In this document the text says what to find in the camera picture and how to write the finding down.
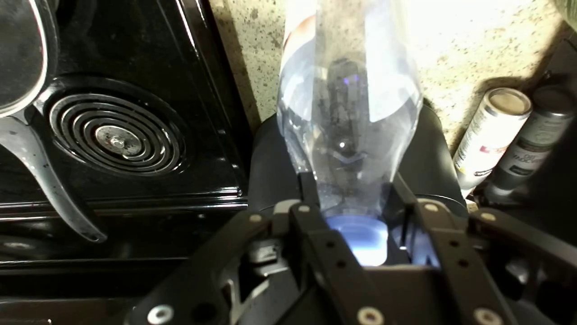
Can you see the black pan with glass lid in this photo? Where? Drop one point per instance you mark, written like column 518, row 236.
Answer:
column 27, row 55

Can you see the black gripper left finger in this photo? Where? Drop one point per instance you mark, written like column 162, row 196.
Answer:
column 281, row 268

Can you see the dark spray can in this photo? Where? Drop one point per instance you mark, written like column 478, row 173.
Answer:
column 554, row 111

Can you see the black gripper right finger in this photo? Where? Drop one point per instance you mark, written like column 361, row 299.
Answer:
column 494, row 270

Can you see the clear plastic bottle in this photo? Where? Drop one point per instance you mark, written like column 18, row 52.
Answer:
column 348, row 110

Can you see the black electric stove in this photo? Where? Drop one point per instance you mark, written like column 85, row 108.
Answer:
column 166, row 57

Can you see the stove coil burner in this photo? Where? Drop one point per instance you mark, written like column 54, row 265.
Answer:
column 116, row 135

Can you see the small spray can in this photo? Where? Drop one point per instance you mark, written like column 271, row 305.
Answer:
column 500, row 117

